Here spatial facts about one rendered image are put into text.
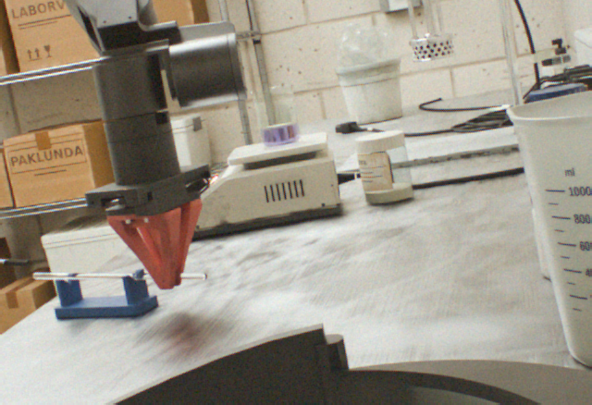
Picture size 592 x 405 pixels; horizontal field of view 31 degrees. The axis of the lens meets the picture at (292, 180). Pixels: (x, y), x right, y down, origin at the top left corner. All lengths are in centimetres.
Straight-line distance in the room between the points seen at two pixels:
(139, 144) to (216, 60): 10
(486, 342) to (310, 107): 302
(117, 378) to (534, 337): 30
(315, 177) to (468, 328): 53
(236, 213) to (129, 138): 37
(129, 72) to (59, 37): 266
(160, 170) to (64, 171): 263
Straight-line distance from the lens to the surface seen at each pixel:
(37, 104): 400
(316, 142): 125
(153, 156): 91
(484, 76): 365
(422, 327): 77
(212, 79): 90
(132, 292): 97
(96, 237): 355
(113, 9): 94
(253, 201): 125
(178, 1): 343
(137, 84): 90
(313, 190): 125
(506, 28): 161
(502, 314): 77
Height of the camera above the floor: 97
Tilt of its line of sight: 8 degrees down
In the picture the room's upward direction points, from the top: 11 degrees counter-clockwise
